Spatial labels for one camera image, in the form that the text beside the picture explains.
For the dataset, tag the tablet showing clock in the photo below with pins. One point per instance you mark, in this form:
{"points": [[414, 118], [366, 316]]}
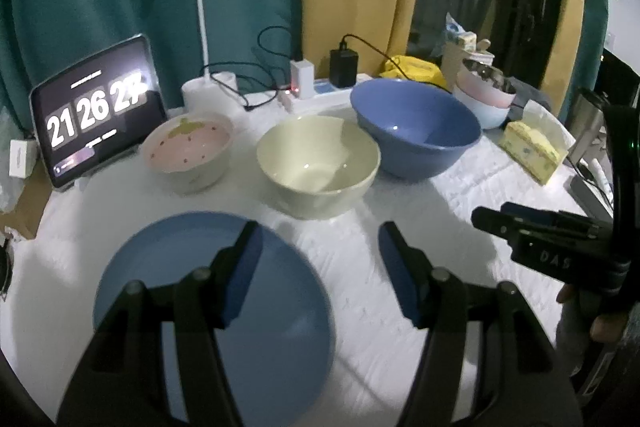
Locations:
{"points": [[95, 107]]}

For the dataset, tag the cream bowl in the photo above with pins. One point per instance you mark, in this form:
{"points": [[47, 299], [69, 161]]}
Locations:
{"points": [[310, 167]]}

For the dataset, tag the white quilted tablecloth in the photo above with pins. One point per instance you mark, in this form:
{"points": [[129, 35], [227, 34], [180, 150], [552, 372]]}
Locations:
{"points": [[425, 207]]}

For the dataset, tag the yellow tissue pack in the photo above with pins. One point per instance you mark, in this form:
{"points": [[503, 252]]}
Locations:
{"points": [[530, 147]]}

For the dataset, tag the pink strawberry bowl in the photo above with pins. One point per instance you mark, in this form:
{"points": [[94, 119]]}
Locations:
{"points": [[185, 142]]}

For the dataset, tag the white power strip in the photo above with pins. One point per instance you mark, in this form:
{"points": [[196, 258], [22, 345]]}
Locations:
{"points": [[325, 89]]}

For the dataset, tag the steel thermos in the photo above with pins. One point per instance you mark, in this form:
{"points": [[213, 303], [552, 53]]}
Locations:
{"points": [[585, 122]]}

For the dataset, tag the yellow bag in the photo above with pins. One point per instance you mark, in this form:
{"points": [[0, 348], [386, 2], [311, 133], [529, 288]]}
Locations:
{"points": [[415, 69]]}

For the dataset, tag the black charger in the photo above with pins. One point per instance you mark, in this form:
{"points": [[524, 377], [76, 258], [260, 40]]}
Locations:
{"points": [[344, 67]]}

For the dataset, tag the white device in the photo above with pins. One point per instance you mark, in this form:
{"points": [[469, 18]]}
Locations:
{"points": [[597, 169]]}

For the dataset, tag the dark flat device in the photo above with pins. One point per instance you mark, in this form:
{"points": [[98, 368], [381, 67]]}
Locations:
{"points": [[587, 197]]}

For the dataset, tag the small light blue bowl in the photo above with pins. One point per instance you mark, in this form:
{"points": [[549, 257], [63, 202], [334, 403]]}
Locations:
{"points": [[487, 114]]}

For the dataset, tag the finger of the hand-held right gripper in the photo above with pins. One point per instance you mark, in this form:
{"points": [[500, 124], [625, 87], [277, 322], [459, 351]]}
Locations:
{"points": [[540, 213], [492, 222]]}

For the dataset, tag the small white box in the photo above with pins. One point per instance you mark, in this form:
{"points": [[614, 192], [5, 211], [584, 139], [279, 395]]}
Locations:
{"points": [[22, 159]]}

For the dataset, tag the white charger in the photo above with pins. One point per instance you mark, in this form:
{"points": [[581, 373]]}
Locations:
{"points": [[302, 77]]}

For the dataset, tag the small pink bowl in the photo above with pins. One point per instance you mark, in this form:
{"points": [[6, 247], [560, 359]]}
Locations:
{"points": [[480, 89]]}

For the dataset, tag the large blue plate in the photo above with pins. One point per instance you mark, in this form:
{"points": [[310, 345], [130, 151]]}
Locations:
{"points": [[150, 267]]}

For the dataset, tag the steel bowl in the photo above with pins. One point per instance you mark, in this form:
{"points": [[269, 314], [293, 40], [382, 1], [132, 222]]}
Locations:
{"points": [[487, 74]]}

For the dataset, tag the large blue bowl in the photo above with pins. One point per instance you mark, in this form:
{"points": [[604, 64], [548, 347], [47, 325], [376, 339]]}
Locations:
{"points": [[415, 122]]}

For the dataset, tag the black round object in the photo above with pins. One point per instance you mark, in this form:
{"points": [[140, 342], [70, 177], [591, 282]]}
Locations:
{"points": [[5, 267]]}

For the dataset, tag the grey cloth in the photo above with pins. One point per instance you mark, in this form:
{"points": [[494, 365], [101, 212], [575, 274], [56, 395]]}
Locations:
{"points": [[530, 94]]}

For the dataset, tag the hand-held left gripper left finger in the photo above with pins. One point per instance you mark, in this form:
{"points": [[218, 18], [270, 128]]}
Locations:
{"points": [[240, 277]]}

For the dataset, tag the black monitor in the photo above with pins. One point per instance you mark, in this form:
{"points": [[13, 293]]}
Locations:
{"points": [[622, 77]]}

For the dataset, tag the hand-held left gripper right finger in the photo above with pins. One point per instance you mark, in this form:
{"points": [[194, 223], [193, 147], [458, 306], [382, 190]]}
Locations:
{"points": [[400, 272]]}

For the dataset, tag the teal curtain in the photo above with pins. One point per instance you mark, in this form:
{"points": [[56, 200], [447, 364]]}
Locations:
{"points": [[75, 7], [596, 32]]}

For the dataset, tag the person's right hand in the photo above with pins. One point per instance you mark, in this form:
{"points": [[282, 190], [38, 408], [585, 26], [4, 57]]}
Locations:
{"points": [[607, 328]]}

